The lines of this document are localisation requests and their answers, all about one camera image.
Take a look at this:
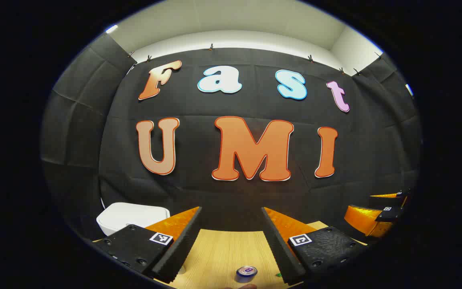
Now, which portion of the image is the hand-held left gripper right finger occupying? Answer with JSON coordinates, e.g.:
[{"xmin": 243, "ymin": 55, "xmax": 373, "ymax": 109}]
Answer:
[{"xmin": 261, "ymin": 207, "xmax": 369, "ymax": 286}]

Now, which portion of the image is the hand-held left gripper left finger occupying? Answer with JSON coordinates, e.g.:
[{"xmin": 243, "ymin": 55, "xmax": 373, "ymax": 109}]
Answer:
[{"xmin": 93, "ymin": 206, "xmax": 203, "ymax": 284}]

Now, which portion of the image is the blue pop can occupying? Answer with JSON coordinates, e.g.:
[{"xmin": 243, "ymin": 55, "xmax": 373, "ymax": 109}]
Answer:
[{"xmin": 236, "ymin": 266, "xmax": 258, "ymax": 283}]

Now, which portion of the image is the white desktop garbage bin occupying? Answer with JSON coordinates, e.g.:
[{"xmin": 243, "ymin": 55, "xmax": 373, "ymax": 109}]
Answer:
[{"xmin": 96, "ymin": 202, "xmax": 171, "ymax": 236}]

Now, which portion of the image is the wooden desktop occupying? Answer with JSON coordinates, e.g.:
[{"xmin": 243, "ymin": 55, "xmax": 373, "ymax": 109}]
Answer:
[{"xmin": 93, "ymin": 220, "xmax": 368, "ymax": 289}]

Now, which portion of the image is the black backdrop cloth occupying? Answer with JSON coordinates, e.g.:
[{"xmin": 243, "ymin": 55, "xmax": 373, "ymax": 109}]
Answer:
[{"xmin": 41, "ymin": 33, "xmax": 423, "ymax": 241}]

